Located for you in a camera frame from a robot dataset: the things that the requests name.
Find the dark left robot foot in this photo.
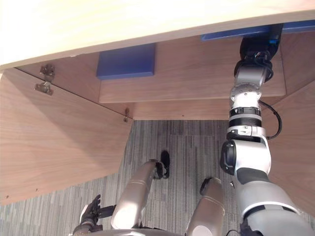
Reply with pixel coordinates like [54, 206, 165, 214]
[159, 150, 171, 179]

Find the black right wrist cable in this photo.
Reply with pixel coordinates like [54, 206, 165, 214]
[258, 99, 283, 140]

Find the blue ring binder folder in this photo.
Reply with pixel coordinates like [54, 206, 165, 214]
[200, 20, 315, 42]

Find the silver right robot leg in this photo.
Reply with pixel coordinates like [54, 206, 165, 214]
[185, 177, 226, 236]

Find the silver left robot leg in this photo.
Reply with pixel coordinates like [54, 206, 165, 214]
[110, 158, 166, 230]

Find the grey robot torso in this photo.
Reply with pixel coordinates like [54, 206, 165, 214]
[98, 227, 189, 236]

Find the wooden cabinet door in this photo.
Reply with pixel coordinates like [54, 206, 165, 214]
[260, 80, 315, 215]
[0, 67, 134, 207]

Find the wooden office cabinet body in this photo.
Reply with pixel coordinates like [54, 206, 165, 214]
[0, 0, 315, 123]

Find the wooden left cabinet door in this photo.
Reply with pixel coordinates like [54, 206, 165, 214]
[0, 67, 134, 207]

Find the silver robot leg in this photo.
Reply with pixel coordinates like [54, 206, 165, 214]
[110, 158, 166, 230]
[185, 177, 226, 236]

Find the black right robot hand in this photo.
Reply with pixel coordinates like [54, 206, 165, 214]
[239, 24, 284, 62]

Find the silver cabinet door hinge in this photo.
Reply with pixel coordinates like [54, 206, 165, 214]
[122, 107, 132, 123]
[32, 63, 56, 96]

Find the wooden right cabinet door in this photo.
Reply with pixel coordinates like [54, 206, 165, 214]
[260, 80, 315, 215]

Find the wooden cabinet shelf board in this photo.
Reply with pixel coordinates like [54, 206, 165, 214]
[98, 36, 288, 104]

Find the dark blue flat folder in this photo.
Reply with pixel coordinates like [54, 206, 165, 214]
[95, 43, 158, 81]

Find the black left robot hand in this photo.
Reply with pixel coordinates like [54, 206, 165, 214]
[79, 194, 117, 227]

